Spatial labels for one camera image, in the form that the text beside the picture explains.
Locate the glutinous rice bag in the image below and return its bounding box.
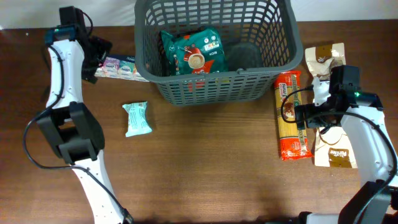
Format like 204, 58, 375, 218
314, 127, 358, 169

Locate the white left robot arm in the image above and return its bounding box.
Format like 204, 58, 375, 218
33, 6, 134, 223

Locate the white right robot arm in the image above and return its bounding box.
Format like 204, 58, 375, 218
294, 65, 397, 224

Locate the mint green packet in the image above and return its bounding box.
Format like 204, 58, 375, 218
122, 101, 152, 138

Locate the row of tissue packets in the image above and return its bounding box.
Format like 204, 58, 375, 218
95, 55, 149, 82

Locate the grey plastic lattice basket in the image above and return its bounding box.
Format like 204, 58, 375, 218
134, 0, 303, 106

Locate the beige mushroom snack pouch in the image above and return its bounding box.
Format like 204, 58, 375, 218
305, 43, 346, 80

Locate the San Remo spaghetti packet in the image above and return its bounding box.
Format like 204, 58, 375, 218
274, 70, 313, 160

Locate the green Nescafe coffee bag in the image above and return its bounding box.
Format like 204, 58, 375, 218
160, 27, 229, 76

